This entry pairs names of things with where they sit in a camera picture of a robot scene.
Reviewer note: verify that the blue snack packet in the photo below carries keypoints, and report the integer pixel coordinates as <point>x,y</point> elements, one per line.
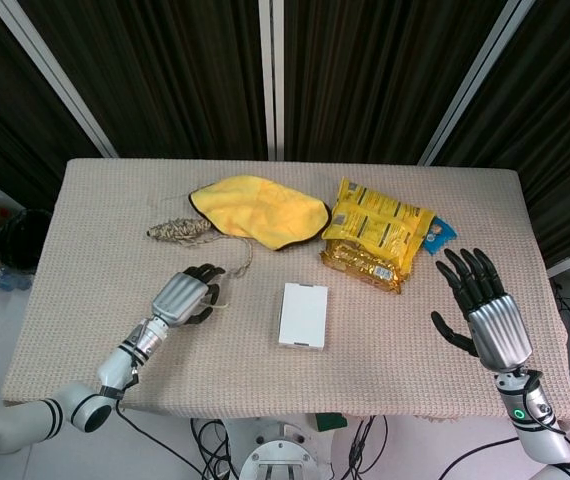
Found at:
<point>440,237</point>

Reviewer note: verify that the beige waffle tablecloth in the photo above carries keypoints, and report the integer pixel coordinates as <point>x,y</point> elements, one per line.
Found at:
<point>390,360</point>

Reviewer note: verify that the yellow microfiber cloth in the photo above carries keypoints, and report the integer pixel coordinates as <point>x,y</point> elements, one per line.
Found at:
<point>260,210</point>

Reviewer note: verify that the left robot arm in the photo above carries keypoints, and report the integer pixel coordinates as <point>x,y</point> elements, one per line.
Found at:
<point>115,367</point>

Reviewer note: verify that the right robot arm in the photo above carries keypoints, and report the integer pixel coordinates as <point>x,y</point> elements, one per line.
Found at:
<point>540,435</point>

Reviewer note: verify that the light green paper slip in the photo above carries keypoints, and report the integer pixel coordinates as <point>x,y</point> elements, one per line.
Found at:
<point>221,305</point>

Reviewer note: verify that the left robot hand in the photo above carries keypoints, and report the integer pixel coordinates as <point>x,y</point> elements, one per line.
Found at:
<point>177,300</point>

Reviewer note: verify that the yellow snack bag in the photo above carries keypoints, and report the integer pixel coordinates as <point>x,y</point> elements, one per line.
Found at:
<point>375,215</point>

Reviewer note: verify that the white cardboard box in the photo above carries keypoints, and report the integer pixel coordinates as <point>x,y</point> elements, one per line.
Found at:
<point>302,315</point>

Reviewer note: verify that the gold foil snack pack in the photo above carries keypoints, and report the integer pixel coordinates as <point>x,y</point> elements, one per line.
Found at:
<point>360,262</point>

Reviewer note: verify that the dark green block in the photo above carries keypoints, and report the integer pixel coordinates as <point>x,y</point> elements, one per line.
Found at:
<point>330,422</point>

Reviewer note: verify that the black trash bin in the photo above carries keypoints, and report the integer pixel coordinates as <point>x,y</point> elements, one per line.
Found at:
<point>22,240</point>

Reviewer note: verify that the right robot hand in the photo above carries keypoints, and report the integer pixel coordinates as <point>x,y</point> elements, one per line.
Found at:
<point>500,330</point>

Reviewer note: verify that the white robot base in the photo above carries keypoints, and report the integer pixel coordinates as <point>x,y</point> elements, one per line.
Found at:
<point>280,455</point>

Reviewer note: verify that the dark pleated curtain panel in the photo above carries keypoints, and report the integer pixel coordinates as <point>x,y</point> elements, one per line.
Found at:
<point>375,75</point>
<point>565,125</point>
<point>165,75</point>
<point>5,100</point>

